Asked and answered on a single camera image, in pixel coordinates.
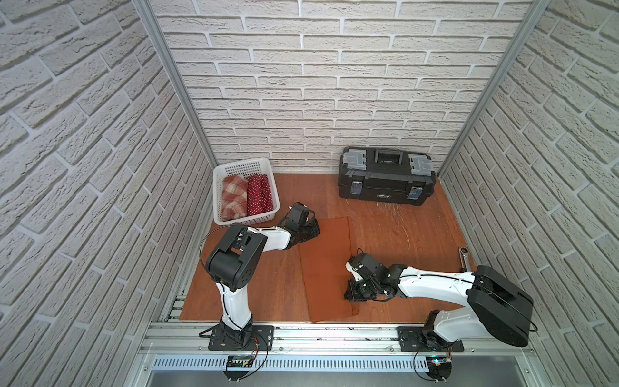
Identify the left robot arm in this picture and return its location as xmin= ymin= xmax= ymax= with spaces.
xmin=198 ymin=203 xmax=320 ymax=352

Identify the aluminium mounting rail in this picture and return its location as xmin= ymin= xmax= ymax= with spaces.
xmin=137 ymin=321 xmax=533 ymax=359

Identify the red plaid skirt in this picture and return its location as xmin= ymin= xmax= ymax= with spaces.
xmin=221 ymin=175 xmax=248 ymax=221

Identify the white plastic basket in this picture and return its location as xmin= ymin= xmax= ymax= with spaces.
xmin=213 ymin=158 xmax=280 ymax=226

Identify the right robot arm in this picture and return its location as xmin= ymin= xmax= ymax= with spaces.
xmin=344 ymin=253 xmax=538 ymax=351

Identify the black plastic toolbox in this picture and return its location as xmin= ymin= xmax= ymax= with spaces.
xmin=338 ymin=147 xmax=437 ymax=206

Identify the red polka dot skirt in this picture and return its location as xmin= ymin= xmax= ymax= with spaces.
xmin=247 ymin=174 xmax=274 ymax=216

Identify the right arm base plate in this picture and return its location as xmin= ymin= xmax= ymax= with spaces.
xmin=396 ymin=326 xmax=464 ymax=352

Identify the orange skirt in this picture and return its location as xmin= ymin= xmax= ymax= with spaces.
xmin=299 ymin=217 xmax=359 ymax=323

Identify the right controller board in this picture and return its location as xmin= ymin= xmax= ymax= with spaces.
xmin=426 ymin=356 xmax=452 ymax=382

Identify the left controller board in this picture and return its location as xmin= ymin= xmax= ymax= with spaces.
xmin=223 ymin=355 xmax=256 ymax=382

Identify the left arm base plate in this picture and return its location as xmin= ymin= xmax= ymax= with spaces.
xmin=208 ymin=323 xmax=274 ymax=352

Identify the controller board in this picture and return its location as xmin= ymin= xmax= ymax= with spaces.
xmin=426 ymin=356 xmax=452 ymax=382
xmin=223 ymin=355 xmax=256 ymax=382

